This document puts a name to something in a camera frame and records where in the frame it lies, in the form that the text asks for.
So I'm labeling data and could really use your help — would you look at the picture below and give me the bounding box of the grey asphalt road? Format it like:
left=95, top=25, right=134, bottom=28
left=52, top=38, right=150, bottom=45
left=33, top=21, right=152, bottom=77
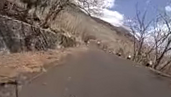
left=13, top=34, right=171, bottom=97

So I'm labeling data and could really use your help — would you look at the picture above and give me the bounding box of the grey stone retaining wall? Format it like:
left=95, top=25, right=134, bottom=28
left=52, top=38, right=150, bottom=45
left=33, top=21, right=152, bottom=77
left=0, top=11, right=82, bottom=75

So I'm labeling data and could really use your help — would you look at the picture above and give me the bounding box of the dry leaf-strewn verge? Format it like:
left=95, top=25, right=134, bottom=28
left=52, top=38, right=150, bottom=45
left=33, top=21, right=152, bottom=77
left=0, top=30, right=89, bottom=97

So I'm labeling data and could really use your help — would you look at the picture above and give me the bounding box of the robot's own part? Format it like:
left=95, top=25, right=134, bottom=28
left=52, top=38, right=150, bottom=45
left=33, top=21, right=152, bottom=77
left=0, top=76, right=24, bottom=97

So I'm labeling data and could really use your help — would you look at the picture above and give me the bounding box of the row of white-topped marker stones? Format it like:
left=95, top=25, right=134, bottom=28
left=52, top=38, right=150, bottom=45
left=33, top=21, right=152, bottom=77
left=93, top=39, right=157, bottom=70

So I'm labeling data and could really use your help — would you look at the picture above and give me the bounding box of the dry brown hillside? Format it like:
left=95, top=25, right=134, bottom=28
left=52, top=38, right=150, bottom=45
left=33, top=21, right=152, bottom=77
left=48, top=2, right=142, bottom=57

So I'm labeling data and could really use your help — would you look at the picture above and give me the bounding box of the row of bare trees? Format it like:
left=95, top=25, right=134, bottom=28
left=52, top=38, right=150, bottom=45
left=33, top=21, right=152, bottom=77
left=0, top=0, right=116, bottom=42
left=116, top=0, right=171, bottom=75

